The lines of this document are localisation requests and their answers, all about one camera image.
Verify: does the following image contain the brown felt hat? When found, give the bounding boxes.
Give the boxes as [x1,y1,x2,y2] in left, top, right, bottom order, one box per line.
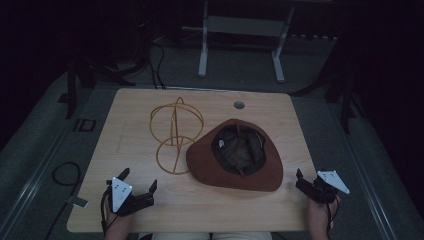
[185,118,285,193]

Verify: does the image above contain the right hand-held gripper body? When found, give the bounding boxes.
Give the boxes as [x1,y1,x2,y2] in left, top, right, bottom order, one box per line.
[296,170,351,205]

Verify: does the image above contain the white metal desk frame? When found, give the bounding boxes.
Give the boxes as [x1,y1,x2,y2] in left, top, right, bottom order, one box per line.
[197,0,297,84]

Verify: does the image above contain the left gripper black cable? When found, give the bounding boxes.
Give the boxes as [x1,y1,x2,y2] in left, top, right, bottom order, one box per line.
[99,188,120,236]

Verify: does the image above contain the person's left hand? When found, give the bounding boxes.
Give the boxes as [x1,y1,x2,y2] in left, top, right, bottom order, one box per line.
[104,199,135,235]

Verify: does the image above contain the black floor cable loop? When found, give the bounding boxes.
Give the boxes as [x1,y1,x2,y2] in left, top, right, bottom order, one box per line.
[43,161,83,240]

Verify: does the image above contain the metal floor rail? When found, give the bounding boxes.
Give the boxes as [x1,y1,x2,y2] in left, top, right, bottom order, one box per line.
[333,109,399,240]
[0,99,88,240]

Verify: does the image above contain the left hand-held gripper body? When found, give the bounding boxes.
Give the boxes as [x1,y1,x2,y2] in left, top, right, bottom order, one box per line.
[105,176,156,218]

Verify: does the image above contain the black square floor frame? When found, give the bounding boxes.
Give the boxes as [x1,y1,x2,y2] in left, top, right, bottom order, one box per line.
[72,117,98,133]

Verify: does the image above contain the dark metal stand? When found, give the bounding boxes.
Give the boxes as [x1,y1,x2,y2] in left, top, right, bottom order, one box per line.
[289,49,369,135]

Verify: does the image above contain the black hanging cables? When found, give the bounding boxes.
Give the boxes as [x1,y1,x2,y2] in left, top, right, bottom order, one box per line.
[146,39,168,90]

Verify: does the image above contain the black tripod stand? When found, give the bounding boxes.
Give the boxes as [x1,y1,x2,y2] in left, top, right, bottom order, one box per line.
[57,49,149,120]

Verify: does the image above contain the grey tape strip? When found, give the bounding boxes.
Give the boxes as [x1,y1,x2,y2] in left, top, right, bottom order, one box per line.
[64,195,90,209]

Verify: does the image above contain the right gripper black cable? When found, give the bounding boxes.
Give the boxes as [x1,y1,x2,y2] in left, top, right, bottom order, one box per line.
[325,195,341,232]

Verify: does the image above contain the gold wire hat stand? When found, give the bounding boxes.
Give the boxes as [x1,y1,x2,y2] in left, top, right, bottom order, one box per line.
[148,96,205,176]

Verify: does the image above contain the person's right hand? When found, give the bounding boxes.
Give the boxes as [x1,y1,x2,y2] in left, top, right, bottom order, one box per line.
[306,194,342,232]

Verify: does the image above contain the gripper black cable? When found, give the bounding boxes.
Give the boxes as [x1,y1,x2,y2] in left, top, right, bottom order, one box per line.
[99,188,120,236]
[325,195,341,232]

